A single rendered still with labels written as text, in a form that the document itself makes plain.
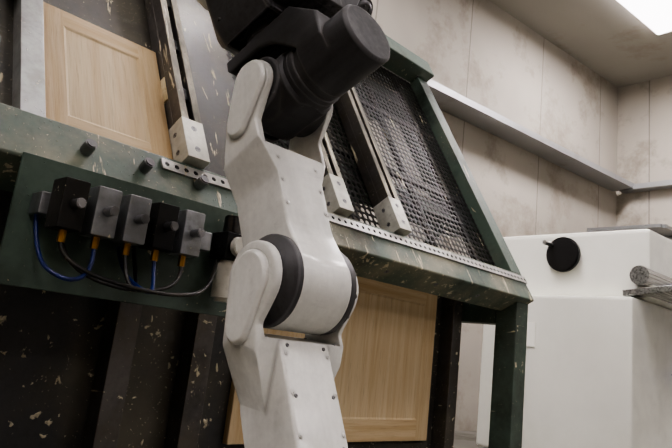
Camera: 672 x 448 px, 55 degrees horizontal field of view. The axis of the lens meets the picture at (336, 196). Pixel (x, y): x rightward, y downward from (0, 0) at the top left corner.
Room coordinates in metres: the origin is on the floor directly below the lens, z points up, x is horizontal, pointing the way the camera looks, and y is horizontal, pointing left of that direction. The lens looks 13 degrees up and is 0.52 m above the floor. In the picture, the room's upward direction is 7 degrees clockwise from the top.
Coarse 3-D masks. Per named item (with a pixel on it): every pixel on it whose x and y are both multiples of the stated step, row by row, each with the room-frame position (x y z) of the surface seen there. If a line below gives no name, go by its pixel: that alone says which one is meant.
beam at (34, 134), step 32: (0, 128) 1.13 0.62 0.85; (32, 128) 1.18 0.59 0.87; (64, 128) 1.24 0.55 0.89; (0, 160) 1.14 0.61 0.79; (64, 160) 1.21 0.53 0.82; (96, 160) 1.26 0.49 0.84; (128, 160) 1.32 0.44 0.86; (192, 192) 1.42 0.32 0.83; (224, 192) 1.50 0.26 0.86; (352, 256) 1.81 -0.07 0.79; (384, 256) 1.87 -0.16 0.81; (416, 256) 2.01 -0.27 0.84; (416, 288) 2.12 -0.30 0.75; (448, 288) 2.19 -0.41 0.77; (480, 288) 2.26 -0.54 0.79; (512, 288) 2.42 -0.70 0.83
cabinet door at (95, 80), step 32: (64, 32) 1.40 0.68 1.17; (96, 32) 1.48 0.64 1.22; (64, 64) 1.36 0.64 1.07; (96, 64) 1.43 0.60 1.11; (128, 64) 1.51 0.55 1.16; (64, 96) 1.32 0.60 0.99; (96, 96) 1.39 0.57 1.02; (128, 96) 1.46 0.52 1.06; (160, 96) 1.54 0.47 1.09; (96, 128) 1.34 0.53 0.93; (128, 128) 1.41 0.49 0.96; (160, 128) 1.49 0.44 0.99
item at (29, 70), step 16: (16, 0) 1.34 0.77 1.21; (32, 0) 1.34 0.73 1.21; (16, 16) 1.32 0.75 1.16; (32, 16) 1.32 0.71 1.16; (16, 32) 1.30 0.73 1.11; (32, 32) 1.30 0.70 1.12; (16, 48) 1.28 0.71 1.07; (32, 48) 1.28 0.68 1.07; (16, 64) 1.26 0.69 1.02; (32, 64) 1.26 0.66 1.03; (16, 80) 1.24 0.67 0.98; (32, 80) 1.25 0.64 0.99; (16, 96) 1.22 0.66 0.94; (32, 96) 1.23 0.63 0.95; (32, 112) 1.21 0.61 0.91
